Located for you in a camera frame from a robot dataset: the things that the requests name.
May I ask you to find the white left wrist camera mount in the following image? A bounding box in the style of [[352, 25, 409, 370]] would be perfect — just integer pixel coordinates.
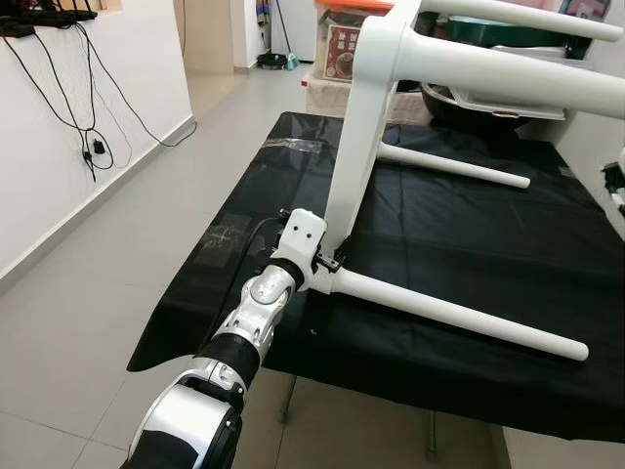
[[271, 208, 328, 294]]

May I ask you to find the grey metal table leg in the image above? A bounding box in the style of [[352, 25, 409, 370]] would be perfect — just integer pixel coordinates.
[[426, 408, 438, 461]]

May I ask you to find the black table cloth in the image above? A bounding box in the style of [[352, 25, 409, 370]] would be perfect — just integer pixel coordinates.
[[127, 110, 625, 443]]

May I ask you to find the light wooden door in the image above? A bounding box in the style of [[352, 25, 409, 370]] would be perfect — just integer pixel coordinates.
[[179, 0, 237, 75]]

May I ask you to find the clear tape cross patch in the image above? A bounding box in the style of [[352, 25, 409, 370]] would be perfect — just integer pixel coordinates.
[[198, 219, 257, 259]]

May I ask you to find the dark picture frame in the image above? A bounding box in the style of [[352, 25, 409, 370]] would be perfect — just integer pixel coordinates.
[[560, 0, 608, 21]]

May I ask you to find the clear tape strip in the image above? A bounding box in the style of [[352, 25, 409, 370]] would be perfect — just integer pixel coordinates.
[[264, 137, 325, 156]]

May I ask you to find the beige woven mat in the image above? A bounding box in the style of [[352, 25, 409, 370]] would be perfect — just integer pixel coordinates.
[[305, 73, 436, 125]]

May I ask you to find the white plastic table top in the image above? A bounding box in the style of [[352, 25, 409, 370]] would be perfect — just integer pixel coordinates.
[[320, 0, 460, 294]]

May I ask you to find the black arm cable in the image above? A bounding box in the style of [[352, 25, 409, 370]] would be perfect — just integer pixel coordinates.
[[604, 164, 625, 212], [247, 217, 294, 263]]

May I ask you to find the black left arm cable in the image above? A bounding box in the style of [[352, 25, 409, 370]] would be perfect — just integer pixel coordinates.
[[247, 217, 294, 263]]

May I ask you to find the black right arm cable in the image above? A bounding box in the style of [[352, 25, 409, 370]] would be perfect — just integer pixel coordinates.
[[604, 164, 625, 212]]

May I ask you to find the green pot lid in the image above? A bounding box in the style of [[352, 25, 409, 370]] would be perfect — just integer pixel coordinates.
[[447, 18, 569, 50]]

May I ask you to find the black power strip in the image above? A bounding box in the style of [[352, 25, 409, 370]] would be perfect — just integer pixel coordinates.
[[0, 5, 101, 36]]

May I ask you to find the black wall cable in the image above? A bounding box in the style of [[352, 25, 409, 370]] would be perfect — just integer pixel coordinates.
[[73, 21, 198, 149], [0, 29, 116, 184]]

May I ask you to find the black wok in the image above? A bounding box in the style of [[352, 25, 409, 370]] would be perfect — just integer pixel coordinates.
[[425, 83, 550, 136]]

